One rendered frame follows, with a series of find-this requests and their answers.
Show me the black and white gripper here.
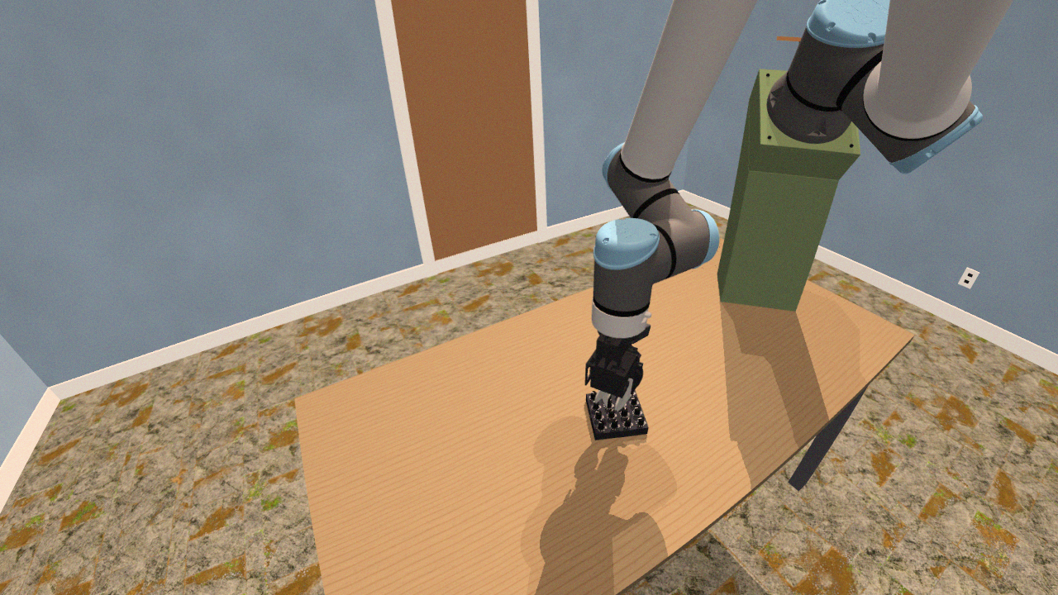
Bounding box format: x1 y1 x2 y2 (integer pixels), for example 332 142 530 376
585 332 643 412

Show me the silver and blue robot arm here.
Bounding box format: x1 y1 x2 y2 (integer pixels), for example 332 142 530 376
591 0 1013 344

